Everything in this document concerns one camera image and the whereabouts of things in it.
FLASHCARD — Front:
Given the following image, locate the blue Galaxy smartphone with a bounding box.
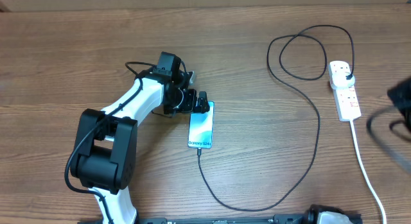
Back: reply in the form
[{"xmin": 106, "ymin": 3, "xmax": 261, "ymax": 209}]
[{"xmin": 188, "ymin": 101, "xmax": 214, "ymax": 149}]

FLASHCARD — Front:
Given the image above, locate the black USB charging cable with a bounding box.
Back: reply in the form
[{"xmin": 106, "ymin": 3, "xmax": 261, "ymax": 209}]
[{"xmin": 196, "ymin": 24, "xmax": 356, "ymax": 212}]

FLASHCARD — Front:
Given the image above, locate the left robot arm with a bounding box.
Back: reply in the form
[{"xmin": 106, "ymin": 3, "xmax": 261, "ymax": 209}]
[{"xmin": 64, "ymin": 52, "xmax": 215, "ymax": 223}]

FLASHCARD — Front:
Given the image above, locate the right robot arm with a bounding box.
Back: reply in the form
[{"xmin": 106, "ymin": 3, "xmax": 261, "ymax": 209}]
[{"xmin": 303, "ymin": 78, "xmax": 410, "ymax": 224}]

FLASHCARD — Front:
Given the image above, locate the white charger adapter plug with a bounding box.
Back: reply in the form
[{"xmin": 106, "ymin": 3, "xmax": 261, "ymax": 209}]
[{"xmin": 330, "ymin": 73, "xmax": 355, "ymax": 90}]

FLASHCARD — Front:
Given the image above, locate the white power strip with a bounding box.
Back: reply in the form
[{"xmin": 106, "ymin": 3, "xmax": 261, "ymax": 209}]
[{"xmin": 328, "ymin": 60, "xmax": 361, "ymax": 122}]

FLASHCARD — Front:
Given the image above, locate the white power strip cord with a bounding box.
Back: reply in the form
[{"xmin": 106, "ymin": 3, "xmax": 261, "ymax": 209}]
[{"xmin": 349, "ymin": 119, "xmax": 387, "ymax": 224}]

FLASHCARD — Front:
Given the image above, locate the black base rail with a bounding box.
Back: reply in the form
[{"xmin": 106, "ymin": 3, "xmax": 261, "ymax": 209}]
[{"xmin": 136, "ymin": 214, "xmax": 308, "ymax": 224}]

